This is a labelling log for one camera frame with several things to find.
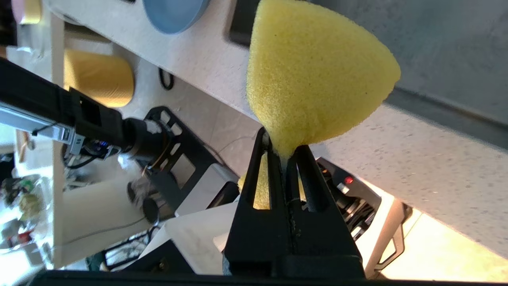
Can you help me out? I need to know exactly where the black metal bracket frame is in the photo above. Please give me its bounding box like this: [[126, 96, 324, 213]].
[[145, 106, 218, 217]]

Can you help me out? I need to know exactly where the pink and yellow container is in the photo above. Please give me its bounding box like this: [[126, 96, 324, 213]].
[[12, 0, 43, 24]]

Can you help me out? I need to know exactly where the stainless steel sink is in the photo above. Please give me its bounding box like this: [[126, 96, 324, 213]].
[[228, 0, 508, 151]]

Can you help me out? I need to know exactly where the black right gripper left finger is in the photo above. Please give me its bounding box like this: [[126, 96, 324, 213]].
[[224, 127, 294, 276]]

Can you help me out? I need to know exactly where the blue plate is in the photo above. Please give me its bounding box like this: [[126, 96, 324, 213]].
[[143, 0, 211, 35]]

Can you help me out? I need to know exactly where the yellow sponge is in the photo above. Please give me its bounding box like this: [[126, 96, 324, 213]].
[[238, 0, 401, 210]]

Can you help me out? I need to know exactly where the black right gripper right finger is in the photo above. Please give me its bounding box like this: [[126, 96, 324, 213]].
[[287, 145, 364, 278]]

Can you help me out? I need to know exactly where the black box red button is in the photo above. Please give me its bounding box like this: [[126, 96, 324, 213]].
[[316, 157, 382, 241]]

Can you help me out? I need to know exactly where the grey metal foot bracket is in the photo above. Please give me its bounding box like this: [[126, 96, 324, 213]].
[[364, 199, 414, 279]]

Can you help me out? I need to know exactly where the yellow cylindrical stool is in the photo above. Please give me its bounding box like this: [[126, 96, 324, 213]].
[[63, 49, 135, 108]]

